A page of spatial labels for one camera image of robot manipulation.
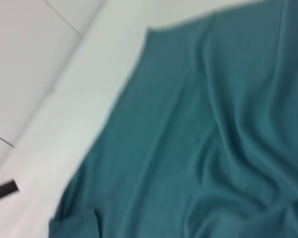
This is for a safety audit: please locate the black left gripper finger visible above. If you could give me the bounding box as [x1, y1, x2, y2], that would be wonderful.
[0, 179, 20, 205]

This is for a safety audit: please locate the teal blue t-shirt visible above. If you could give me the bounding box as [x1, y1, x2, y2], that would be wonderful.
[48, 0, 298, 238]

